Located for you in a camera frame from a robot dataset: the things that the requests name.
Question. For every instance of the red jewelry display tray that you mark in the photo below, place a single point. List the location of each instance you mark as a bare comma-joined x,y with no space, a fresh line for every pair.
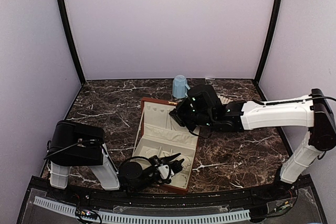
224,100

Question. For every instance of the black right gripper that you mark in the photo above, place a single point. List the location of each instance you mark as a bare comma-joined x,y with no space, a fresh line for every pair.
178,113

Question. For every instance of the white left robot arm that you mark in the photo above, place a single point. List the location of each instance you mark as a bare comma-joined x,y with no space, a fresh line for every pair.
75,144

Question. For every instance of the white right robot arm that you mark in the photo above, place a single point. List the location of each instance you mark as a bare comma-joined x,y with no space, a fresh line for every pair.
311,111

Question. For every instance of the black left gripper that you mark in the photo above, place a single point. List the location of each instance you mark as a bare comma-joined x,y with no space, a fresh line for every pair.
173,170

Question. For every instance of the light blue faceted mug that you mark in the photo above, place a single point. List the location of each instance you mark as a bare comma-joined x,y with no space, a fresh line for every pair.
180,87

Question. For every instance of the red jewelry box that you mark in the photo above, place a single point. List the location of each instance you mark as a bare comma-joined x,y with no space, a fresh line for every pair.
158,134

